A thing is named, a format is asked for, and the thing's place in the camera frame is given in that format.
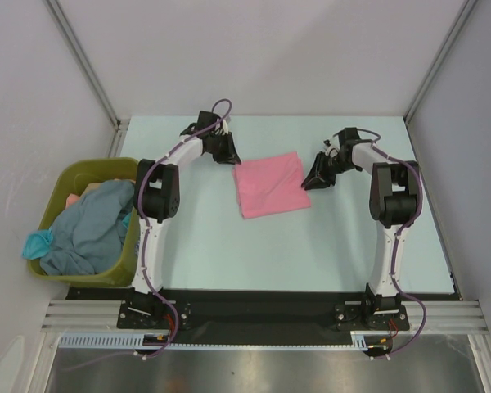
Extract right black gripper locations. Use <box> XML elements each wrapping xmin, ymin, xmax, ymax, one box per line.
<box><xmin>301</xmin><ymin>151</ymin><xmax>358</xmax><ymax>191</ymax></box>

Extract pink t shirt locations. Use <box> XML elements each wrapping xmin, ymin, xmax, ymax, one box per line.
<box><xmin>232</xmin><ymin>151</ymin><xmax>311</xmax><ymax>219</ymax></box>

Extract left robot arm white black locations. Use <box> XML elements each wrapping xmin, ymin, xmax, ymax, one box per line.
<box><xmin>127</xmin><ymin>111</ymin><xmax>241</xmax><ymax>328</ymax></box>

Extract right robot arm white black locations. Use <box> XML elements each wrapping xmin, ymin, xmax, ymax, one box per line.
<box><xmin>301</xmin><ymin>127</ymin><xmax>423</xmax><ymax>331</ymax></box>

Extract olive green plastic bin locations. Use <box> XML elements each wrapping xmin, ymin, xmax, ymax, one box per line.
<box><xmin>26</xmin><ymin>157</ymin><xmax>139</xmax><ymax>287</ymax></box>

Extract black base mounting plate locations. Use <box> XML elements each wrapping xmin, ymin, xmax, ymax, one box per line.
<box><xmin>65</xmin><ymin>288</ymin><xmax>460</xmax><ymax>348</ymax></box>

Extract grey blue t shirt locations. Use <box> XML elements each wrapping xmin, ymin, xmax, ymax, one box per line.
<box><xmin>40</xmin><ymin>179</ymin><xmax>134</xmax><ymax>276</ymax></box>

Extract peach t shirt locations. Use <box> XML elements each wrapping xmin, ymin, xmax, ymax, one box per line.
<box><xmin>65</xmin><ymin>178</ymin><xmax>135</xmax><ymax>210</ymax></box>

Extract turquoise t shirt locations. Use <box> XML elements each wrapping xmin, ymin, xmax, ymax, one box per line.
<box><xmin>21</xmin><ymin>228</ymin><xmax>53</xmax><ymax>260</ymax></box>

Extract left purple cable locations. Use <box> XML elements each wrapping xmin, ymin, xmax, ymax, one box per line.
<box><xmin>134</xmin><ymin>99</ymin><xmax>232</xmax><ymax>312</ymax></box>

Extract purple cable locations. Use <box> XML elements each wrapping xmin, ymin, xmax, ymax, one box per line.
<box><xmin>358</xmin><ymin>129</ymin><xmax>427</xmax><ymax>328</ymax></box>
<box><xmin>134</xmin><ymin>99</ymin><xmax>232</xmax><ymax>312</ymax></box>

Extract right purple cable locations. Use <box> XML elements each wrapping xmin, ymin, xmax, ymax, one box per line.
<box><xmin>358</xmin><ymin>129</ymin><xmax>427</xmax><ymax>328</ymax></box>

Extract left aluminium frame post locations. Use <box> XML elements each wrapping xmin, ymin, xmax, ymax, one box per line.
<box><xmin>44</xmin><ymin>0</ymin><xmax>119</xmax><ymax>126</ymax></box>

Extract aluminium frame post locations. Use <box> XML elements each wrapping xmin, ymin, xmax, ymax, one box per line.
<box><xmin>403</xmin><ymin>0</ymin><xmax>480</xmax><ymax>126</ymax></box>
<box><xmin>44</xmin><ymin>0</ymin><xmax>119</xmax><ymax>126</ymax></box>

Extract white slotted cable duct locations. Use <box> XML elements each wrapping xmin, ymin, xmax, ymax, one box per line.
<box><xmin>59</xmin><ymin>330</ymin><xmax>394</xmax><ymax>351</ymax></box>

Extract aluminium front rail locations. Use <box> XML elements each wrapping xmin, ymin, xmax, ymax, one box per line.
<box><xmin>41</xmin><ymin>300</ymin><xmax>489</xmax><ymax>335</ymax></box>

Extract right aluminium frame post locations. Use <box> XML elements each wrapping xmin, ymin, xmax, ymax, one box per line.
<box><xmin>403</xmin><ymin>0</ymin><xmax>480</xmax><ymax>126</ymax></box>

